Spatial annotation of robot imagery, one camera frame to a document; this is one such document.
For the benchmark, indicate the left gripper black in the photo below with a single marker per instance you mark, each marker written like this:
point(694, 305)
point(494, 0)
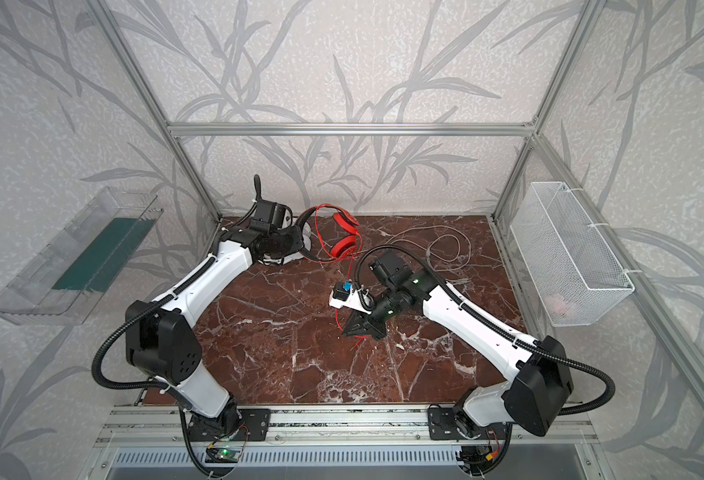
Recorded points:
point(292, 241)

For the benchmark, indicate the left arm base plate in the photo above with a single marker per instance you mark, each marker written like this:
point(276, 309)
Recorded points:
point(249, 424)

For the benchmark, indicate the red black headphones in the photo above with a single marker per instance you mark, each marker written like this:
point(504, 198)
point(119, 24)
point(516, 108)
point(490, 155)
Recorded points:
point(345, 245)

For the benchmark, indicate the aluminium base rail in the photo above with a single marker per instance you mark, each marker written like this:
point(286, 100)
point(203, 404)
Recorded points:
point(287, 426)

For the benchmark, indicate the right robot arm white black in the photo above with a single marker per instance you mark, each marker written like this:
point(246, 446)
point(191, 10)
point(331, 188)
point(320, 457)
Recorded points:
point(540, 382)

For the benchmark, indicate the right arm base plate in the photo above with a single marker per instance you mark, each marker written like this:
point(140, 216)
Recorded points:
point(445, 424)

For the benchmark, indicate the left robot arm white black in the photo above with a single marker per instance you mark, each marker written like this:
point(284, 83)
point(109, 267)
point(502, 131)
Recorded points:
point(159, 335)

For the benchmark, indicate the white wire mesh basket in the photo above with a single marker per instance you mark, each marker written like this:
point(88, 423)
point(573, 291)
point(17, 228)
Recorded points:
point(566, 253)

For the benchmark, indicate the pink object in basket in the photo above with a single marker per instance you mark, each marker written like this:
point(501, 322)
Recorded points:
point(559, 305)

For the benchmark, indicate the white headphones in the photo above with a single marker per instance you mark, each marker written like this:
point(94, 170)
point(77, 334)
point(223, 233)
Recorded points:
point(286, 246)

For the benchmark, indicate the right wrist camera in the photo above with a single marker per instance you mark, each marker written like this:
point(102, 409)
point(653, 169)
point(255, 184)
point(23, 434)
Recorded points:
point(346, 294)

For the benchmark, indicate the clear plastic wall tray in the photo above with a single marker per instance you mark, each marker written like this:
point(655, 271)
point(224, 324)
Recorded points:
point(63, 283)

